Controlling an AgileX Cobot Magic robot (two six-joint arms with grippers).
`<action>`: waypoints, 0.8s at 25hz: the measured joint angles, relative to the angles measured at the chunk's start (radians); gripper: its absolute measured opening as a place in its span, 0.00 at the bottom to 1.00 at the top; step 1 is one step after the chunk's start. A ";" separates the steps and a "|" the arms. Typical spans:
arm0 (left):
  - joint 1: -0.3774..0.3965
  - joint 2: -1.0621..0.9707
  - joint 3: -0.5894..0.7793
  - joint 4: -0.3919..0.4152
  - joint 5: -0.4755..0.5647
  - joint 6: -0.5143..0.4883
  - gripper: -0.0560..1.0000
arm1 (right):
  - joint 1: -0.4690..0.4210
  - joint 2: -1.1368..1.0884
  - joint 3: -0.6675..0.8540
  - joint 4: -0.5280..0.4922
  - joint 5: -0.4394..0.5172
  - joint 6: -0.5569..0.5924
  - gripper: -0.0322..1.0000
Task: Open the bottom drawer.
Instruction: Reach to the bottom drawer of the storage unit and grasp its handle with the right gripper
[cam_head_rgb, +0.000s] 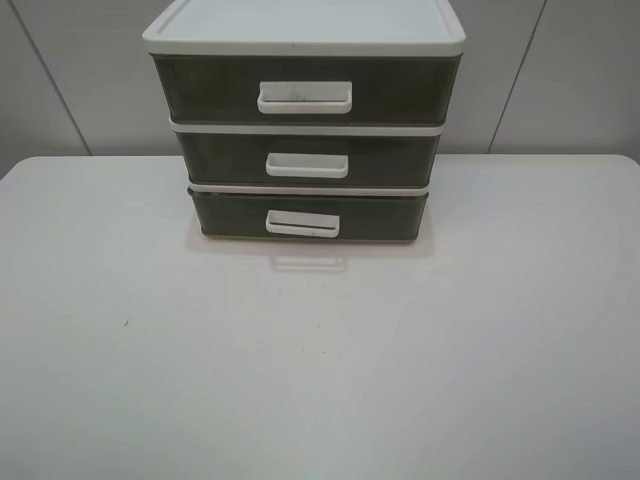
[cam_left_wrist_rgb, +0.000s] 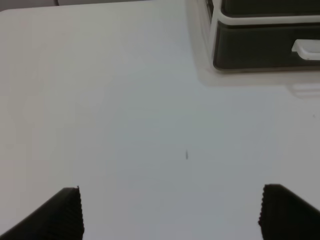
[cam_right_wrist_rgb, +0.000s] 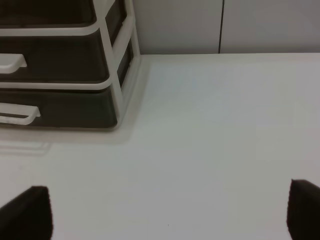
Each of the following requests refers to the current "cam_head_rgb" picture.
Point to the dark translucent drawer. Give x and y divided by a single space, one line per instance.
386 91
310 218
310 161

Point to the white drawer cabinet frame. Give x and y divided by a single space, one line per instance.
307 29

